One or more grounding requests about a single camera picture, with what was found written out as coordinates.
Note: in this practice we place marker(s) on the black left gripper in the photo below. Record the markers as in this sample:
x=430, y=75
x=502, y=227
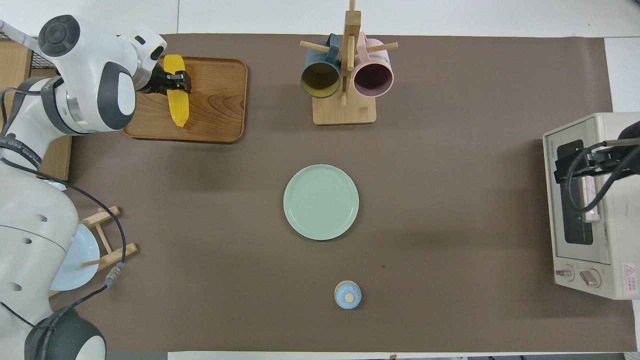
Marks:
x=157, y=80

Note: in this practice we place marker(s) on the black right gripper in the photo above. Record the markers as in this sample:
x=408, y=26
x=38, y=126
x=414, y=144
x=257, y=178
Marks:
x=570, y=165

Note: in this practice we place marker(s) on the yellow corn cob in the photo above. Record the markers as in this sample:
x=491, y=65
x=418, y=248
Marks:
x=179, y=110

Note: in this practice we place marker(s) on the glass oven door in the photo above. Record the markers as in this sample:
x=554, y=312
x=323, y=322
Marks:
x=551, y=210

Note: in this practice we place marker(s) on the light green plate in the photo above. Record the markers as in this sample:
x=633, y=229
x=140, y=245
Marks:
x=321, y=202

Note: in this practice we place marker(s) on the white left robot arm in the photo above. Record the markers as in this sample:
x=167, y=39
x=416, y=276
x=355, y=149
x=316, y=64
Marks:
x=90, y=60

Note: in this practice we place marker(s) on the beige toaster oven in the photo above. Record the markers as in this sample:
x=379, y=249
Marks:
x=620, y=240

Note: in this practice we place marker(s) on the oven control knob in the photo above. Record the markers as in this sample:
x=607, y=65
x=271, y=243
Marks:
x=565, y=273
x=590, y=278

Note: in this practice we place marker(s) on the rectangular wooden tray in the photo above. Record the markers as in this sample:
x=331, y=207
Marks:
x=215, y=110

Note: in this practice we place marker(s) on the dark teal mug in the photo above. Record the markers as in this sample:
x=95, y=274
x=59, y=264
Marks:
x=320, y=80

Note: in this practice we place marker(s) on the wooden mug tree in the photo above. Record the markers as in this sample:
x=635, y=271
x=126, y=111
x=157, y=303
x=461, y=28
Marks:
x=345, y=112

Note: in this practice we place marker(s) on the brown paper table mat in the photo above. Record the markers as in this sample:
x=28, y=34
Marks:
x=400, y=200

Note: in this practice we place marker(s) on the wooden plate rack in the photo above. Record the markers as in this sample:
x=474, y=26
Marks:
x=117, y=254

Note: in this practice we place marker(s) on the pink mug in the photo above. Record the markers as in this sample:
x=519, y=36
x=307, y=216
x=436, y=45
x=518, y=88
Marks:
x=372, y=80

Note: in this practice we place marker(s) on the light blue plate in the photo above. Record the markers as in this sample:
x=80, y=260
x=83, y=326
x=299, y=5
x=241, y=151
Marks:
x=82, y=255

